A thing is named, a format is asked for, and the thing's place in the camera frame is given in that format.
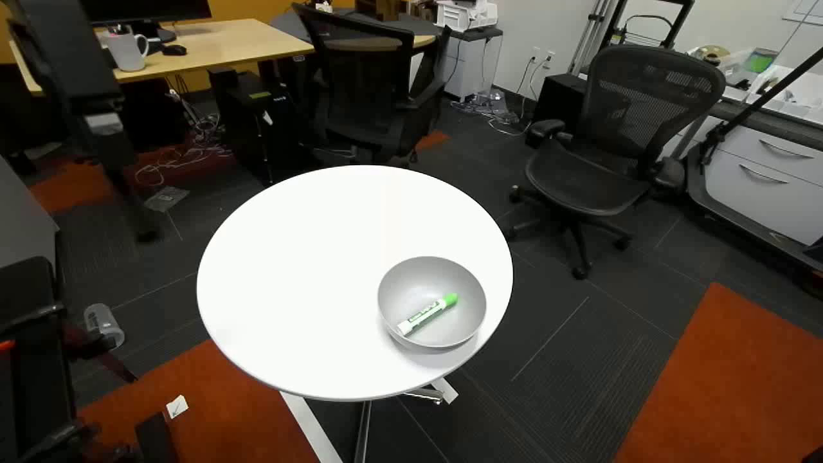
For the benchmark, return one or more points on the green marker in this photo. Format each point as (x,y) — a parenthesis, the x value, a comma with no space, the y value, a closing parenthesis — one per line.
(427,312)

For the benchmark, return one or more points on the grey bowl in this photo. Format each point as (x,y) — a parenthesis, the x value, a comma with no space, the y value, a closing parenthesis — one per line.
(427,330)

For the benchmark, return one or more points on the black padded office chair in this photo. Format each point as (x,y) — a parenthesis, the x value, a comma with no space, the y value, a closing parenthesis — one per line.
(368,85)

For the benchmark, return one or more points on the black mesh office chair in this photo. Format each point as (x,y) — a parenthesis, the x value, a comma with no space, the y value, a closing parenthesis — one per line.
(592,172)

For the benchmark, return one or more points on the small black box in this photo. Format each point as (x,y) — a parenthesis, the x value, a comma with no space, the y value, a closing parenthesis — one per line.
(558,98)

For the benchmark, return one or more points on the white table base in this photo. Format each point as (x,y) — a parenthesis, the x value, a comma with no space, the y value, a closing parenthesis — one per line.
(305,420)

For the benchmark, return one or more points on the white printer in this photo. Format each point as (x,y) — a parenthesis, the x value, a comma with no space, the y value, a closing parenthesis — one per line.
(467,16)

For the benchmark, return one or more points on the grey floor plate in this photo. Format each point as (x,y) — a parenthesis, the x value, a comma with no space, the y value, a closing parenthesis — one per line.
(165,200)

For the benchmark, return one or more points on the wooden desk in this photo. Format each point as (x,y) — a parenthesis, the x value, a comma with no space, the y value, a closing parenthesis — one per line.
(232,43)

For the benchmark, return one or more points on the small white tag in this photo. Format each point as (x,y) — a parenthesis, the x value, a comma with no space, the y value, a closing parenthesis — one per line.
(176,407)

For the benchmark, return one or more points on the black computer mouse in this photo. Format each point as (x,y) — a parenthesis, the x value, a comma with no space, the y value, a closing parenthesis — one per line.
(174,51)

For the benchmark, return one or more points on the black metal stand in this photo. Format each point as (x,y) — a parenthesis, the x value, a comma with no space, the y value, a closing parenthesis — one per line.
(639,22)

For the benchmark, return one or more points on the grey cylinder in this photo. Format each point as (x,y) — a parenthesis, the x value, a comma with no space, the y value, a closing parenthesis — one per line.
(104,325)

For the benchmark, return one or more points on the white pitcher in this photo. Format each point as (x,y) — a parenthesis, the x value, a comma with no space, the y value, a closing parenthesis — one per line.
(127,51)

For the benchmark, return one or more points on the white drawer cabinet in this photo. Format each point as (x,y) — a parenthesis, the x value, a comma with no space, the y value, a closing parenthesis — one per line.
(761,195)

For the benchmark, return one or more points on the black slanted pole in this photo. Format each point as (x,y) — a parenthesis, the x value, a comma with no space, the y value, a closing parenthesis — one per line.
(755,107)

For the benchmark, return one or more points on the green and white box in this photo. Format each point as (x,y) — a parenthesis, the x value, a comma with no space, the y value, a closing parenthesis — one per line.
(759,60)

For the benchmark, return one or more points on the large black object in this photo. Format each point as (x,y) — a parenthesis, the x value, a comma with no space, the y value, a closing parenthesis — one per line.
(61,53)

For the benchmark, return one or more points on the black side furniture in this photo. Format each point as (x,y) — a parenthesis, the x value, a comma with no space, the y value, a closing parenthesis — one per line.
(27,343)

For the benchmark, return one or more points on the white pedestal cabinet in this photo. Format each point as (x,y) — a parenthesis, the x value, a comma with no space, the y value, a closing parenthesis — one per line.
(472,67)

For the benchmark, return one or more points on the white wall outlet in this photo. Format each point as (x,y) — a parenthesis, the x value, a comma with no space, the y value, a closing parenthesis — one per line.
(540,57)

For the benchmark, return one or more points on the black floor frame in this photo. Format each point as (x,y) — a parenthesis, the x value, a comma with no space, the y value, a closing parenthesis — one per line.
(736,219)

